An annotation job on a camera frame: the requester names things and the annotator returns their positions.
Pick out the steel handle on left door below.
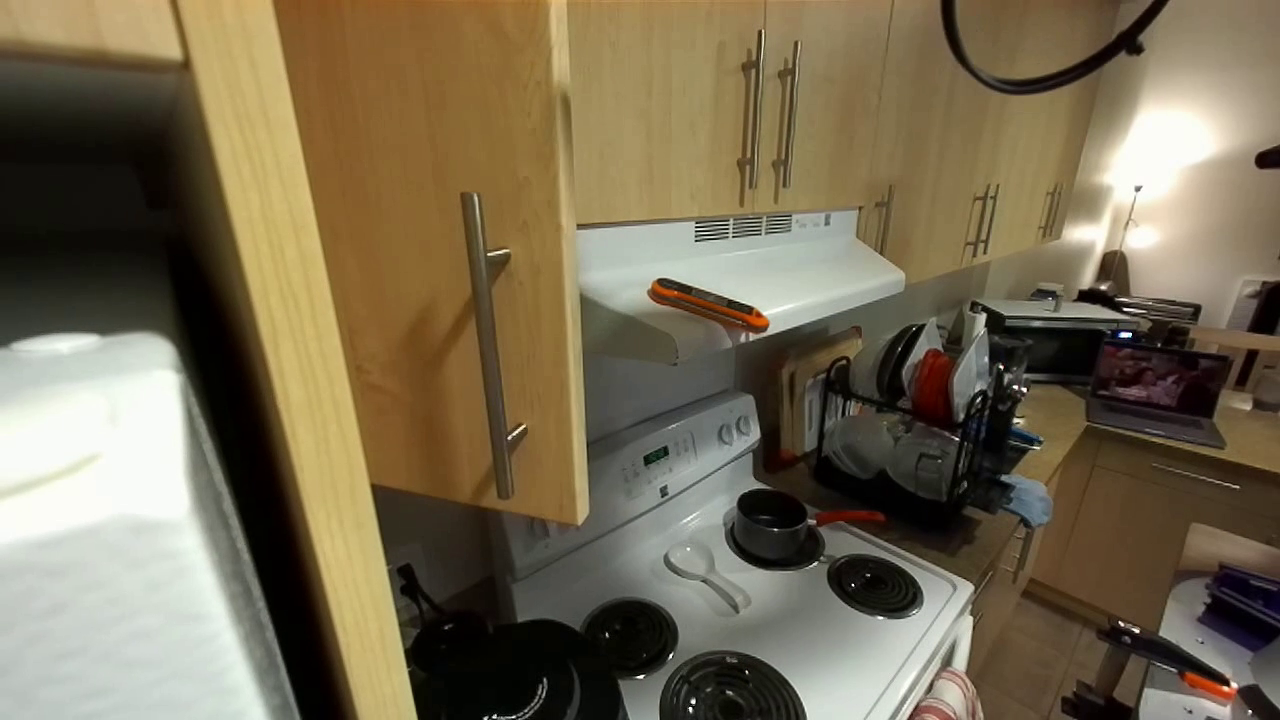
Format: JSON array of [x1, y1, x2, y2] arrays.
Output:
[[735, 27, 762, 205]]

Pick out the white cabinet door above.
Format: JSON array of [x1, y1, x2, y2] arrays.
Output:
[[277, 0, 587, 526]]

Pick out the orange black clamps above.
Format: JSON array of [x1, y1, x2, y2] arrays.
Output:
[[1061, 622, 1280, 720]]

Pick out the wooden cutting board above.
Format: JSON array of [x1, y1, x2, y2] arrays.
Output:
[[774, 333, 862, 465]]

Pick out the toaster oven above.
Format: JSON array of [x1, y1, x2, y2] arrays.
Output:
[[981, 301, 1140, 384]]

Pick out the steel handle on large door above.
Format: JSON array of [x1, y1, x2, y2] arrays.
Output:
[[873, 184, 895, 252]]

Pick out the black pot red handle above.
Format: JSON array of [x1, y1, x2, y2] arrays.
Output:
[[728, 489, 884, 570]]

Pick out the open laptop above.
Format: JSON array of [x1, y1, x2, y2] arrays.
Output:
[[1086, 342, 1231, 449]]

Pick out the white electric stove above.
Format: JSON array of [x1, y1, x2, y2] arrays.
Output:
[[500, 392, 973, 720]]

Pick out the large right wooden cabinet door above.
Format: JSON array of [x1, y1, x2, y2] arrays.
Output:
[[873, 0, 996, 279]]

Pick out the left wooden cabinet door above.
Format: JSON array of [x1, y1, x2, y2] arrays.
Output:
[[568, 0, 762, 223]]

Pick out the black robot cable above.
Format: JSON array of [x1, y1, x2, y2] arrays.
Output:
[[937, 0, 1177, 100]]

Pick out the black dish rack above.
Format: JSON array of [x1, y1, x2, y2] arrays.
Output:
[[813, 319, 1052, 527]]

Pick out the white range hood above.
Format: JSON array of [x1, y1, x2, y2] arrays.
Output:
[[576, 210, 902, 366]]

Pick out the white spoon rest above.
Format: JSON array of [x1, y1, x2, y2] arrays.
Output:
[[664, 543, 749, 615]]

